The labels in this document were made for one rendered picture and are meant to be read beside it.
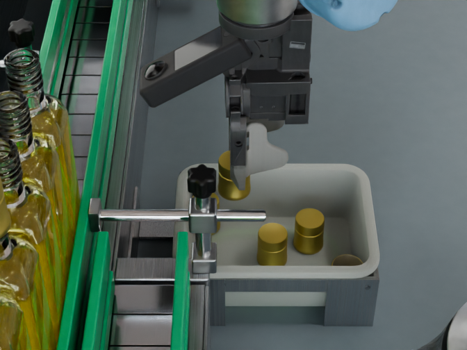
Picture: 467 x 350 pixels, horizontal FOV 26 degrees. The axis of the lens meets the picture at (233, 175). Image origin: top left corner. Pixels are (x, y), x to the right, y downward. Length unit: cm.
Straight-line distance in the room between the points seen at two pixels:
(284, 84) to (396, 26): 65
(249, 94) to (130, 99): 29
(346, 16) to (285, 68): 19
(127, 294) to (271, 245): 21
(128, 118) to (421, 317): 41
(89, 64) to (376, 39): 48
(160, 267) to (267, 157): 16
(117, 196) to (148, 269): 12
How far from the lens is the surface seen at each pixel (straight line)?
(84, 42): 133
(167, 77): 96
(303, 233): 117
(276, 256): 116
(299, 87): 97
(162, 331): 98
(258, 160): 103
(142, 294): 101
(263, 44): 96
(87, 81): 127
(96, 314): 88
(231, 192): 108
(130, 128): 119
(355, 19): 80
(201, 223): 96
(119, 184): 112
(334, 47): 154
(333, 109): 142
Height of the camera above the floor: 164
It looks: 43 degrees down
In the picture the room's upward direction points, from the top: straight up
